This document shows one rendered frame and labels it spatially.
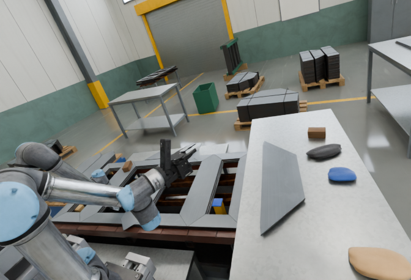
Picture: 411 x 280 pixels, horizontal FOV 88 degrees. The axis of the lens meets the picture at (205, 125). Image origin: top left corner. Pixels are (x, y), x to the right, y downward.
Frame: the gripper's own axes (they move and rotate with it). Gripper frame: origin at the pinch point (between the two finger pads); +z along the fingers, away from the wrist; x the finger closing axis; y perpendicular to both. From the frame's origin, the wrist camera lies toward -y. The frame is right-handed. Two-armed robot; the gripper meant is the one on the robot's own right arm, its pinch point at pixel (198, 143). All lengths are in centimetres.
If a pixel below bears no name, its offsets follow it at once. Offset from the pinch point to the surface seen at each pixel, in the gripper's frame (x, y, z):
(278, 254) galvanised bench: 26, 44, -1
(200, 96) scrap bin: -342, 53, 240
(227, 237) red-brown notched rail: -13, 62, 1
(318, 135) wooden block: 6, 39, 78
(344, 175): 31, 42, 49
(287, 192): 15, 41, 26
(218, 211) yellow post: -29, 59, 10
